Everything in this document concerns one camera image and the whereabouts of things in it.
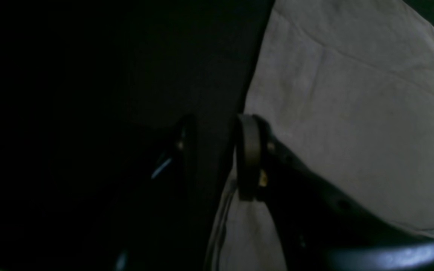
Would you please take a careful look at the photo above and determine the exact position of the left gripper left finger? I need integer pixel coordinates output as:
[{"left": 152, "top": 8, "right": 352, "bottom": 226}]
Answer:
[{"left": 115, "top": 115, "right": 197, "bottom": 271}]

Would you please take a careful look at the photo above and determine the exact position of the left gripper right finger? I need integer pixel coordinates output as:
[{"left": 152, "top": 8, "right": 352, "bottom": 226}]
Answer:
[{"left": 236, "top": 114, "right": 434, "bottom": 271}]

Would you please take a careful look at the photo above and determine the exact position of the grey T-shirt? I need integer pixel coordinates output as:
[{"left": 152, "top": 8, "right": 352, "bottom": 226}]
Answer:
[{"left": 203, "top": 0, "right": 434, "bottom": 271}]

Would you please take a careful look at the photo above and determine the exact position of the black table cloth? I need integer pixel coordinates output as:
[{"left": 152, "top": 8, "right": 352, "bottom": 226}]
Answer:
[{"left": 0, "top": 0, "right": 434, "bottom": 271}]

